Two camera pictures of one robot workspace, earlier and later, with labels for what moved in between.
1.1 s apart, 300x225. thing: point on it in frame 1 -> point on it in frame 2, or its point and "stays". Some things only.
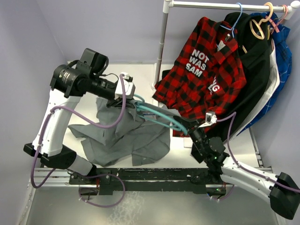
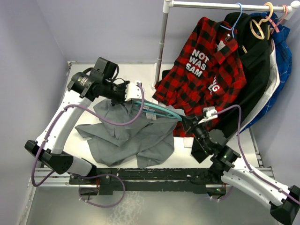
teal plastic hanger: x=142 y=105 -> x=175 y=116
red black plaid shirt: x=206 y=73 stays
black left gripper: x=116 y=103 stays
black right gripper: x=188 y=123 stays
